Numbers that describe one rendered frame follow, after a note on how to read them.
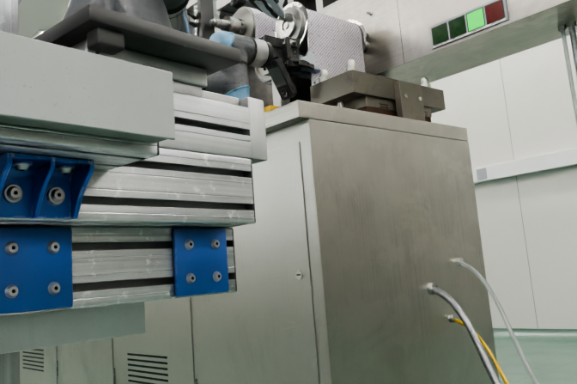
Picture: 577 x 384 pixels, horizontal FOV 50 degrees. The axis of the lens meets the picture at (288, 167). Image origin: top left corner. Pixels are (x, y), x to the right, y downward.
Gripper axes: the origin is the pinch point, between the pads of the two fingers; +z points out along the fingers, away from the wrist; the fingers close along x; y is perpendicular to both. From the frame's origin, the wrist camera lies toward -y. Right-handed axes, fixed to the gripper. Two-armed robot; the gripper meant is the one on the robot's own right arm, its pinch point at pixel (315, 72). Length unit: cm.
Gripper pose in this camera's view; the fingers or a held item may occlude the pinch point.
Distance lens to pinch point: 182.5
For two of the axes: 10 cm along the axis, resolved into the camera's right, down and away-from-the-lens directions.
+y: -0.8, -9.8, 1.7
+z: 7.5, 0.5, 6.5
